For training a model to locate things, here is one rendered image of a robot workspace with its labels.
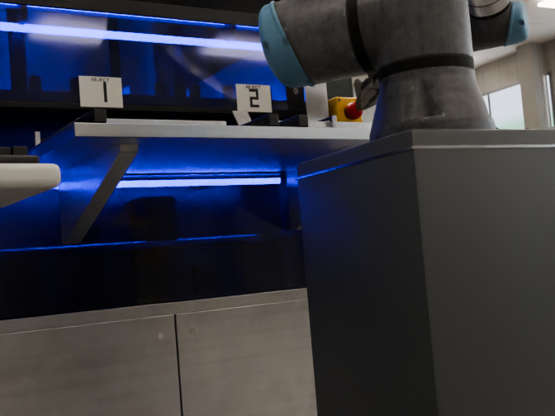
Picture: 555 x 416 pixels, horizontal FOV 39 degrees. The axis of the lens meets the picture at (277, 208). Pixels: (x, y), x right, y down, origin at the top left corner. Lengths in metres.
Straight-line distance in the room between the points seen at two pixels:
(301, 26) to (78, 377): 0.82
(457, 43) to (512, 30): 0.55
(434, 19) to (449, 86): 0.08
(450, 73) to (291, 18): 0.21
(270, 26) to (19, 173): 0.36
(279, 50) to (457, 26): 0.22
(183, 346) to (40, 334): 0.28
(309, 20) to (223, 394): 0.88
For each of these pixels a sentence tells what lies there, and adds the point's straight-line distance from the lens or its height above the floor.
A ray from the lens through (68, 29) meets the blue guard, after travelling 1.60.
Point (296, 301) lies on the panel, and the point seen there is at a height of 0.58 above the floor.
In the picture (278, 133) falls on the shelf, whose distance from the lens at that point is 1.26.
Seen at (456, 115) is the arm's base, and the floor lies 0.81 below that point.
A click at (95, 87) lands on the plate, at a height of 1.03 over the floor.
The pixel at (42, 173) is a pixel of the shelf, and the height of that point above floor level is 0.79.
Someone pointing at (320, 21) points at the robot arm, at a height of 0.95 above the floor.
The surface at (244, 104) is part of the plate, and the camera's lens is 1.70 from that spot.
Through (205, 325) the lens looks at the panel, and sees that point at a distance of 1.62.
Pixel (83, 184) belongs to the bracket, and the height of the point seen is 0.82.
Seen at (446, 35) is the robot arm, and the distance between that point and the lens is 0.95.
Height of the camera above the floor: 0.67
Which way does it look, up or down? 4 degrees up
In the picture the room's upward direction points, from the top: 5 degrees counter-clockwise
